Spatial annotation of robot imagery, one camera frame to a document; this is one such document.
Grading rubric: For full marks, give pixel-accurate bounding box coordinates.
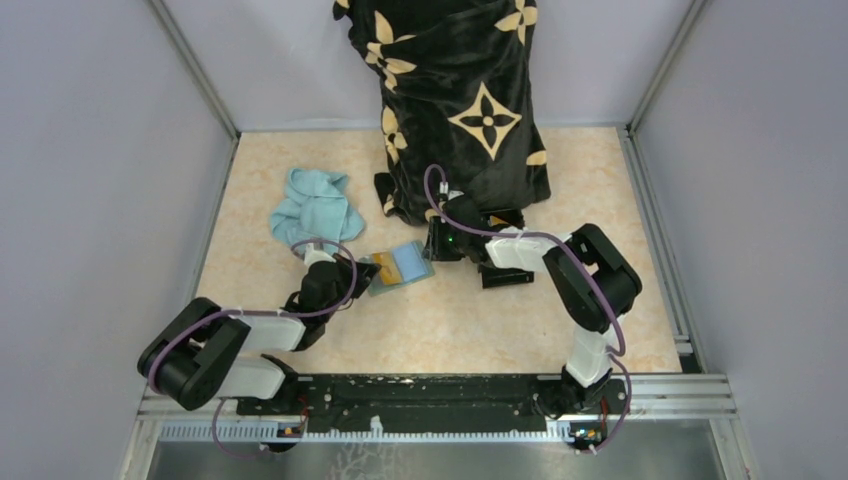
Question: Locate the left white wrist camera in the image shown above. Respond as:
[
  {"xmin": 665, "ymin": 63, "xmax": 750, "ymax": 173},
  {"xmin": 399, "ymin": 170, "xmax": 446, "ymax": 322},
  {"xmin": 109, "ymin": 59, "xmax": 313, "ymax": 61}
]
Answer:
[{"xmin": 302, "ymin": 242, "xmax": 335, "ymax": 267}]

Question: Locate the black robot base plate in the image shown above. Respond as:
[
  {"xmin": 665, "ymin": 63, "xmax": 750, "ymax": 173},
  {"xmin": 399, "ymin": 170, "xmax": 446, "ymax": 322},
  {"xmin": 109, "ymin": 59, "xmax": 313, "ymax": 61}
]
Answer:
[{"xmin": 236, "ymin": 374, "xmax": 626, "ymax": 434}]

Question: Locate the aluminium frame rail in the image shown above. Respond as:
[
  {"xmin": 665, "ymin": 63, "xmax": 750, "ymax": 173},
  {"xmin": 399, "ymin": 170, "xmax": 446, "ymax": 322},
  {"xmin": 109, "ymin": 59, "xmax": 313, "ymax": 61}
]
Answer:
[{"xmin": 135, "ymin": 374, "xmax": 738, "ymax": 423}]

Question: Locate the white slotted cable duct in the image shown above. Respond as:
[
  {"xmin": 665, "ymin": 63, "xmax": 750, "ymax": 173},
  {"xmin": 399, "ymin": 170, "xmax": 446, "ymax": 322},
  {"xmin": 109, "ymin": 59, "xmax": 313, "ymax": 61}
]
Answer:
[{"xmin": 159, "ymin": 418, "xmax": 599, "ymax": 446}]

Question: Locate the black beige flower-patterned blanket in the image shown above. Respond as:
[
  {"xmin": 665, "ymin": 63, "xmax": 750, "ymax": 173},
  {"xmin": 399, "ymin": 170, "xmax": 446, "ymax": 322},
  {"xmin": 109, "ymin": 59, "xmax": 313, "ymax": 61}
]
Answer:
[{"xmin": 332, "ymin": 0, "xmax": 551, "ymax": 226}]

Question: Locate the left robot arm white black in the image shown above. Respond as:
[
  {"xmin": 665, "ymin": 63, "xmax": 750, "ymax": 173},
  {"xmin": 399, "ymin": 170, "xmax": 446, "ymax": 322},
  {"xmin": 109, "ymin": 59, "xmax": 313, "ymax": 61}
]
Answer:
[{"xmin": 137, "ymin": 254, "xmax": 381, "ymax": 414}]

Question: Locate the light blue cloth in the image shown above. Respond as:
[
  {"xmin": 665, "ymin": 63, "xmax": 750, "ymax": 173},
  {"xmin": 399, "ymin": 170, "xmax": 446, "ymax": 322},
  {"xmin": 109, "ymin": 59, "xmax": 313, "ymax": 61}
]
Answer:
[{"xmin": 269, "ymin": 168, "xmax": 366, "ymax": 246}]

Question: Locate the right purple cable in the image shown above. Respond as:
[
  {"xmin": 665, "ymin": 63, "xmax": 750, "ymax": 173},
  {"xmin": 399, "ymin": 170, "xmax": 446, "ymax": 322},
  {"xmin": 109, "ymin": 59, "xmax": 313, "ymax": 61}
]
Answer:
[{"xmin": 422, "ymin": 164, "xmax": 634, "ymax": 457}]

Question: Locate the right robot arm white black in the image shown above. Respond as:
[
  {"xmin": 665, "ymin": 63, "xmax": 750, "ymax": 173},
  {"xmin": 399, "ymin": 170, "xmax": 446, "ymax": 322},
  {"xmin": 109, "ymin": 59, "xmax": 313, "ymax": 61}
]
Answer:
[{"xmin": 427, "ymin": 195, "xmax": 642, "ymax": 412}]

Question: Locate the orange credit card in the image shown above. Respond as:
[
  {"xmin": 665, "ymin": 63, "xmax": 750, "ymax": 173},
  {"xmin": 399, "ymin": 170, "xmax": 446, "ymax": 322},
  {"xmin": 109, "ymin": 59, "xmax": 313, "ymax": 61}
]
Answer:
[{"xmin": 371, "ymin": 251, "xmax": 404, "ymax": 286}]

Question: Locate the black card tray box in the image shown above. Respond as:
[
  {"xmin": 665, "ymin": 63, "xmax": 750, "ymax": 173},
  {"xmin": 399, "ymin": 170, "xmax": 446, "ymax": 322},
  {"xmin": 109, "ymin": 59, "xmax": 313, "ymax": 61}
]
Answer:
[{"xmin": 477, "ymin": 209, "xmax": 535, "ymax": 289}]

